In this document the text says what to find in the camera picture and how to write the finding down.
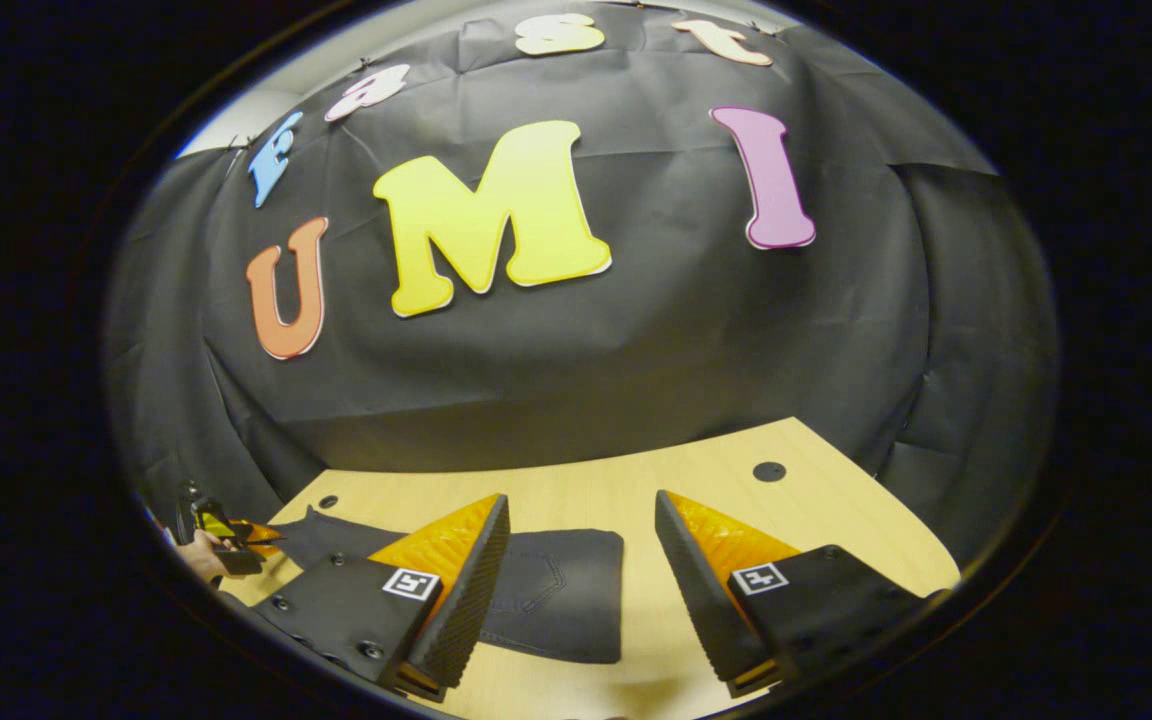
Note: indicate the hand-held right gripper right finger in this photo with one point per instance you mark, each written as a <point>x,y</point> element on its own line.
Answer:
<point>701,600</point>

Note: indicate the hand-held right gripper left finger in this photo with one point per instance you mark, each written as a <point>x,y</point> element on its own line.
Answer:
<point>471,610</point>

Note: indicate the black jeans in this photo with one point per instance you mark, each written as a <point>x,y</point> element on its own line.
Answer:
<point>566,590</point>

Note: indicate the black backdrop cloth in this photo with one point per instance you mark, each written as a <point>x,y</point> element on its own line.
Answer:
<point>636,340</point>

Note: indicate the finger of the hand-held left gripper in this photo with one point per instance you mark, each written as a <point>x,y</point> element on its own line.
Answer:
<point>251,535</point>

